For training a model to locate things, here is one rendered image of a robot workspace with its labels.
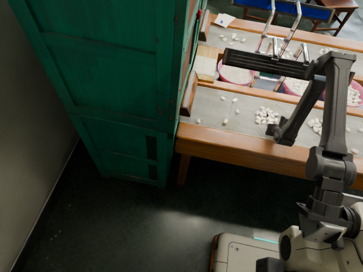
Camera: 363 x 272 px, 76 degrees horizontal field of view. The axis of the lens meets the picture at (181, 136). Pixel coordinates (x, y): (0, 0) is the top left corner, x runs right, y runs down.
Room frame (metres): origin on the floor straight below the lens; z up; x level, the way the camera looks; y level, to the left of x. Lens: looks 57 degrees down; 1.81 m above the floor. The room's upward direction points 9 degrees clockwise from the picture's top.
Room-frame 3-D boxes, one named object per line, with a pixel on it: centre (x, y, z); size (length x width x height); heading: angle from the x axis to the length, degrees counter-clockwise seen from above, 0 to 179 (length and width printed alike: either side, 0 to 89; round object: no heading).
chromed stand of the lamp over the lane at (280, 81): (1.04, -0.46, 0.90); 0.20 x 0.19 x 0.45; 87
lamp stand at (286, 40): (1.44, -0.49, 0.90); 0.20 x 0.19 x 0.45; 87
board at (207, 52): (1.27, -0.08, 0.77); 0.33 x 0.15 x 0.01; 177
